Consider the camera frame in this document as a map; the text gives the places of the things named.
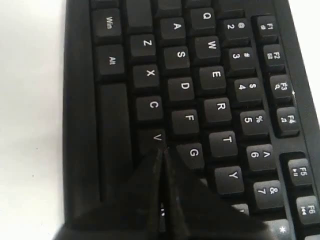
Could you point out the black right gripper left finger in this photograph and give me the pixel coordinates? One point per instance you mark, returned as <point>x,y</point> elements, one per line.
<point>133,213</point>

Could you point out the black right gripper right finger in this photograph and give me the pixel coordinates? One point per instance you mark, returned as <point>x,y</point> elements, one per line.
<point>193,212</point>

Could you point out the black Acer keyboard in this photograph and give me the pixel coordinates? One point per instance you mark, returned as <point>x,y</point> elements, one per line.
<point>222,82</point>

